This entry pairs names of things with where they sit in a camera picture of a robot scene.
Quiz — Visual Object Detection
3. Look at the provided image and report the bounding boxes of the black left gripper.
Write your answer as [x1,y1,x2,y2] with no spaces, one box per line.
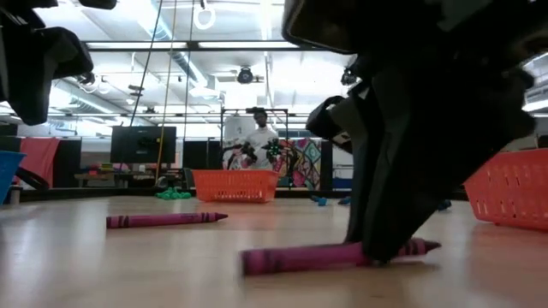
[0,10,94,126]

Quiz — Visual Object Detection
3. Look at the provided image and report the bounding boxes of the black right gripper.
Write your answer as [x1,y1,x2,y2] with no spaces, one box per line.
[282,0,548,263]

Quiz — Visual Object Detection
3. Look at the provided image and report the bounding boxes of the purple crayon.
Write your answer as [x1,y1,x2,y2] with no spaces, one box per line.
[238,237,443,277]
[105,211,229,230]

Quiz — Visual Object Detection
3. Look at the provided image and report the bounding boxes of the black pillar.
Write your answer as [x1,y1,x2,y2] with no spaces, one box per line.
[320,149,334,192]

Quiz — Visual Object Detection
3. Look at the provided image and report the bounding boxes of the colourful mural panel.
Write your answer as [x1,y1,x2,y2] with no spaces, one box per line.
[277,139,322,192]

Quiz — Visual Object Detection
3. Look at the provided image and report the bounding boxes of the red cloth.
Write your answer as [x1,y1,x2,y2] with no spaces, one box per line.
[18,136,62,190]

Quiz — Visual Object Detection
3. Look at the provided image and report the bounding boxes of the black device green lights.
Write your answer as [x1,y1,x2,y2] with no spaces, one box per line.
[261,139,284,166]

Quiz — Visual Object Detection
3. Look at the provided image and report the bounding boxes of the orange plastic basket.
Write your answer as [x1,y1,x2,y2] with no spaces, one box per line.
[463,147,548,233]
[191,169,280,204]

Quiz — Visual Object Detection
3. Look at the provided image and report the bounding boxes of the person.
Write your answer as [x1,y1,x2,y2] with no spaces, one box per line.
[241,107,280,171]

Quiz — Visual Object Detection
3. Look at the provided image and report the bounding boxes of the black monitor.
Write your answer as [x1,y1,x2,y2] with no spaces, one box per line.
[110,126,177,164]

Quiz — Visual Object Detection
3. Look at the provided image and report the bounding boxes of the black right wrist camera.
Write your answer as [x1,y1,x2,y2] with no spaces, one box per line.
[305,95,357,154]

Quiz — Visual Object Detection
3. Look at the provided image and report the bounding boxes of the black aluminium table frame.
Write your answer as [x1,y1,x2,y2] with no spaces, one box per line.
[19,187,470,203]

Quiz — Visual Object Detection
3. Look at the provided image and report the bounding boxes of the black hanging cable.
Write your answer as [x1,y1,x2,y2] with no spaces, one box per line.
[128,0,165,128]

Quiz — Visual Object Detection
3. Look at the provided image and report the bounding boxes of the yellow rope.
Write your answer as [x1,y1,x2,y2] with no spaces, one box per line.
[154,0,178,185]

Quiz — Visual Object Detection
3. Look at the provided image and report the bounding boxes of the black ceiling light rail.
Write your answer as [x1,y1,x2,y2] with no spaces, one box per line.
[85,39,356,53]

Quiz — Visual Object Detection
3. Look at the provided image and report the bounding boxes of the white hanging ring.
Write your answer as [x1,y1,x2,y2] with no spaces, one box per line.
[192,3,217,31]

